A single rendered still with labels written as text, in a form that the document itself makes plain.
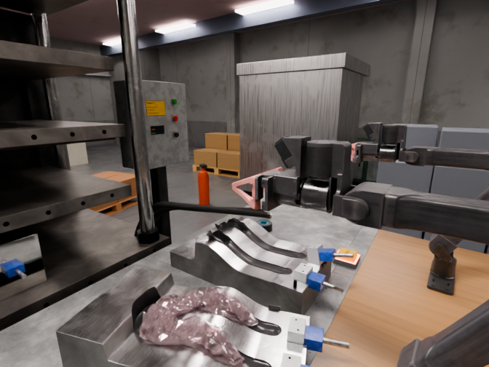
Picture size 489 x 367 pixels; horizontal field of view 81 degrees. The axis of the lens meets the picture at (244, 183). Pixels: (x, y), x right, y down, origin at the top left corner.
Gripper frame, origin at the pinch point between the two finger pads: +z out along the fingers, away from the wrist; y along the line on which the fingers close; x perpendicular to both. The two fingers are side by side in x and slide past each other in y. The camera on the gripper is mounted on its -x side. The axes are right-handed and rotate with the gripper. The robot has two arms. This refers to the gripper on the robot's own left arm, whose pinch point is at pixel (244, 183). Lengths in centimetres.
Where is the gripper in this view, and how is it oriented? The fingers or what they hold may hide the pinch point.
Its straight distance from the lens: 62.2
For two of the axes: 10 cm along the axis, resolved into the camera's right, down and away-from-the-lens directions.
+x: 0.2, 9.7, 2.4
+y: -6.0, 2.1, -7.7
